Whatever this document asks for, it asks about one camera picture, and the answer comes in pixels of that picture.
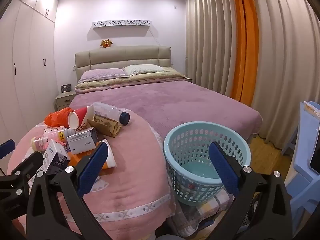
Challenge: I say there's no white wall shelf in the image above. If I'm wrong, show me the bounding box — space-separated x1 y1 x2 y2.
92 19 152 29

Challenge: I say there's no white polka-dot packet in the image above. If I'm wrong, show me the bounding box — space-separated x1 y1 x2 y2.
44 127 67 138

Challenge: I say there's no beige curtain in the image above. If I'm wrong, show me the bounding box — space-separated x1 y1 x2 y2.
185 0 242 100
250 0 320 145

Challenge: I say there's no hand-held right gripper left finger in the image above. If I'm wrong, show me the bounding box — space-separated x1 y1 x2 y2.
26 142 113 240

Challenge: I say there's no clear bottle with blue cap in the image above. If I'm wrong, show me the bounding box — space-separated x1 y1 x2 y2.
91 102 130 125

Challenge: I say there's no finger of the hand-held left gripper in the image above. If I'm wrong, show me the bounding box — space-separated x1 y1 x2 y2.
0 139 16 160
0 151 45 205

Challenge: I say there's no white and dark carton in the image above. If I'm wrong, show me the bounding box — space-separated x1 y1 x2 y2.
42 139 72 176

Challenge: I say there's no white pillow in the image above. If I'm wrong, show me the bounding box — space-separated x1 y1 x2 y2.
122 64 165 77

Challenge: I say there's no small pink bottle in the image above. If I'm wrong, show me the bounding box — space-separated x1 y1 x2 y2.
31 135 51 152

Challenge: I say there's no light blue plastic chair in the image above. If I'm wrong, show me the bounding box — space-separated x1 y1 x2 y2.
281 101 320 218

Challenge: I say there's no brown paper box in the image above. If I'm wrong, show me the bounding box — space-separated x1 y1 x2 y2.
87 114 122 138

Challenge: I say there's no red and white paper cup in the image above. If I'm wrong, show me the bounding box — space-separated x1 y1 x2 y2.
68 105 95 131

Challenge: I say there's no orange white packet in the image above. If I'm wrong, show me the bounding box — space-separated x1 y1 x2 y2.
99 139 117 169

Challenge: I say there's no printed paper card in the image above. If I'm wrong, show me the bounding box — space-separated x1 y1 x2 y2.
303 101 320 120

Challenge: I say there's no beige folded quilt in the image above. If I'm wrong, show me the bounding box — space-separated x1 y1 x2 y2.
75 67 188 92

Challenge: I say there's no white wardrobe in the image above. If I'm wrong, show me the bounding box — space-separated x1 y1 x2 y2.
0 0 59 155

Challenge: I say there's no beige padded headboard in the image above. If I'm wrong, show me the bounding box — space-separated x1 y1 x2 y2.
74 45 172 80

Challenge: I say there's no white bottle with yellow label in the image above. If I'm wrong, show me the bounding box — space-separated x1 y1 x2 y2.
51 129 77 143

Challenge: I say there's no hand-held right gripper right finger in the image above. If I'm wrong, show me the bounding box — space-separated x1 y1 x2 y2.
209 142 293 240

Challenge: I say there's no orange curtain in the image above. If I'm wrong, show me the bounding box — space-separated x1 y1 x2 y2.
228 0 260 107

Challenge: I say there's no light blue plastic basket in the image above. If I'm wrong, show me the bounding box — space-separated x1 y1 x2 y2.
164 122 251 206

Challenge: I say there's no orange plastic bag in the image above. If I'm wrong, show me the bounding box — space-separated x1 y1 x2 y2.
44 107 74 128

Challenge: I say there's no white medicine box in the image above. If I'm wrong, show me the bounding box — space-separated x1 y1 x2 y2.
66 127 99 155

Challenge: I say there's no purple pillow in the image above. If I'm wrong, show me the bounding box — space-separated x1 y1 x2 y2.
78 68 129 83

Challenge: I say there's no bed with purple cover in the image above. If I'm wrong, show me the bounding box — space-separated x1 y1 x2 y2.
69 79 263 145

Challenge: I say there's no pink table cover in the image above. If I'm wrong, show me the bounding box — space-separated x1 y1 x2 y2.
7 109 177 240

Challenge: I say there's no white cable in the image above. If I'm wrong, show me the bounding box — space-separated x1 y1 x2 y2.
149 28 162 47

